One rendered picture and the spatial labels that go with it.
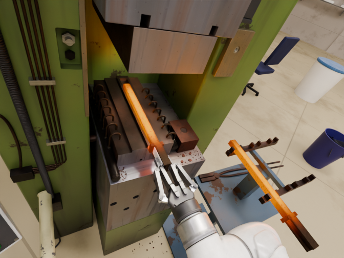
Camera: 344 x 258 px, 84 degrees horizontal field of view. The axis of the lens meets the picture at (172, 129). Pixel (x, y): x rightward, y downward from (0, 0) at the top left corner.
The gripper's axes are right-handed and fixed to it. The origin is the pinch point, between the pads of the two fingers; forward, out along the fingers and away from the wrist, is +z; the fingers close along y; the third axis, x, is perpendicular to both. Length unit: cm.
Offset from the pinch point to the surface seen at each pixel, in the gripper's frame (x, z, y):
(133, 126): -0.8, 15.7, -4.1
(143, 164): -8.2, 3.7, -3.5
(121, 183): -8.7, -0.9, -12.3
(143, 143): -0.7, 7.2, -3.5
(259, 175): -1.7, -16.0, 34.1
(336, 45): -66, 379, 991
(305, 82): -71, 137, 393
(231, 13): 41.8, 5.3, 8.5
